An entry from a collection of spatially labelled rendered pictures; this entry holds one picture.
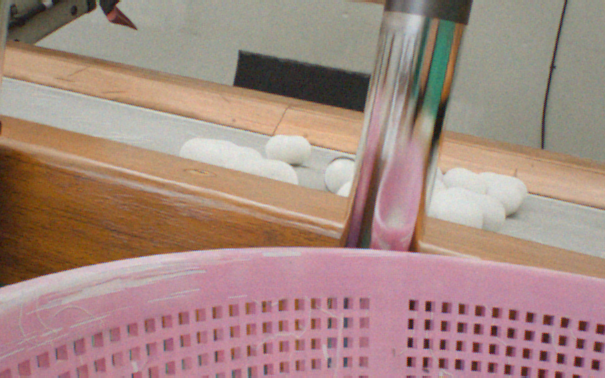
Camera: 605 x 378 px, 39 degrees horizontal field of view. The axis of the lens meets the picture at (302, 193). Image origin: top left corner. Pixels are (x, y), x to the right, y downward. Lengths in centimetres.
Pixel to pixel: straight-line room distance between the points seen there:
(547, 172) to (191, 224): 38
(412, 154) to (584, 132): 230
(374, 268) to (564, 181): 42
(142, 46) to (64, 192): 250
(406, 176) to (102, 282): 10
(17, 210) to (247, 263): 15
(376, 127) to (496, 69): 229
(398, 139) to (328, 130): 42
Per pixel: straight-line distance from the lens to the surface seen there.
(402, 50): 23
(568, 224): 52
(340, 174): 45
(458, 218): 39
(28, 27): 118
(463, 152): 63
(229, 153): 42
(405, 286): 22
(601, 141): 252
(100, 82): 74
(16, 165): 32
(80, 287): 16
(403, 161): 23
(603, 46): 252
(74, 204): 31
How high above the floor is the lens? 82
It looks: 10 degrees down
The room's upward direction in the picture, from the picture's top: 10 degrees clockwise
